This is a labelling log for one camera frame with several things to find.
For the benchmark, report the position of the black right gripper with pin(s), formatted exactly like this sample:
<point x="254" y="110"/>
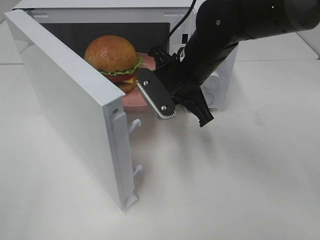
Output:
<point x="182" y="88"/>

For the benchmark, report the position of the round white door button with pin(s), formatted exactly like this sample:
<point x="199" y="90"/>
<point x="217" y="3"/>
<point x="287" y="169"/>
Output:
<point x="209" y="98"/>

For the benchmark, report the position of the pink round plate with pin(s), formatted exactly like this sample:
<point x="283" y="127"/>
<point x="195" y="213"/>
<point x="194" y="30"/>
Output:
<point x="133" y="102"/>

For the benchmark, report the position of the burger with lettuce and cheese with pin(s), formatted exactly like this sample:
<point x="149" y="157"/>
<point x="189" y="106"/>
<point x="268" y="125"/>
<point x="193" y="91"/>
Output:
<point x="116" y="59"/>

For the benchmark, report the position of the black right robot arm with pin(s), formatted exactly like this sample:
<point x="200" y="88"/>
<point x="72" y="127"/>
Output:
<point x="219" y="27"/>

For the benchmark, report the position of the lower white microwave knob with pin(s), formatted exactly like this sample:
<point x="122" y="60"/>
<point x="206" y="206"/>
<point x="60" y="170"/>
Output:
<point x="212" y="82"/>

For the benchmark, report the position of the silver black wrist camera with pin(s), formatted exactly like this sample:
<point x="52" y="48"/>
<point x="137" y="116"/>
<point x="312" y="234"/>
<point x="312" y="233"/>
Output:
<point x="155" y="94"/>

